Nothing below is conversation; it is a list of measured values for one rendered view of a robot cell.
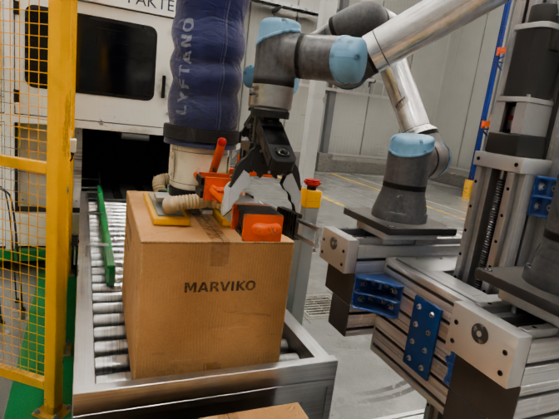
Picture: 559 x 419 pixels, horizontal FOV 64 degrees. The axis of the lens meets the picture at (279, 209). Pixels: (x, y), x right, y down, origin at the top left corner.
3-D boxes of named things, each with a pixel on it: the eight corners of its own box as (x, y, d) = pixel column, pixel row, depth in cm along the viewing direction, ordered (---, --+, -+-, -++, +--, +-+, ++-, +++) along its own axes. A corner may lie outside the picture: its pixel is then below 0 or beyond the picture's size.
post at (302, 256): (271, 404, 203) (299, 187, 182) (285, 402, 206) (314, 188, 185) (277, 414, 197) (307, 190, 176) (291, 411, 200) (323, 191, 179)
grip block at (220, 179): (194, 193, 119) (195, 171, 117) (230, 194, 122) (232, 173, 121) (200, 200, 111) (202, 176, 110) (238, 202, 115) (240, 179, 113)
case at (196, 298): (121, 294, 169) (126, 190, 161) (225, 290, 185) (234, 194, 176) (132, 390, 115) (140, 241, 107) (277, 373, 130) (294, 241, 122)
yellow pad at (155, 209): (142, 198, 151) (143, 183, 150) (173, 199, 155) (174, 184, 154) (152, 225, 121) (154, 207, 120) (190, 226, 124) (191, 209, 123)
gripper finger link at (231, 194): (217, 210, 86) (248, 174, 87) (225, 218, 81) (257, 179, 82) (205, 200, 85) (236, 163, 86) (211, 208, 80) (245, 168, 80)
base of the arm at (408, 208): (403, 211, 136) (408, 179, 134) (437, 224, 122) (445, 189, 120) (360, 209, 130) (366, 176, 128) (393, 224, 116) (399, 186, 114)
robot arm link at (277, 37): (298, 17, 74) (250, 14, 76) (289, 86, 76) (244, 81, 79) (311, 27, 81) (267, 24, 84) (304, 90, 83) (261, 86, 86)
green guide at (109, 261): (85, 196, 313) (85, 184, 311) (101, 197, 317) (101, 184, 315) (85, 287, 170) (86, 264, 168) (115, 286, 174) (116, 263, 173)
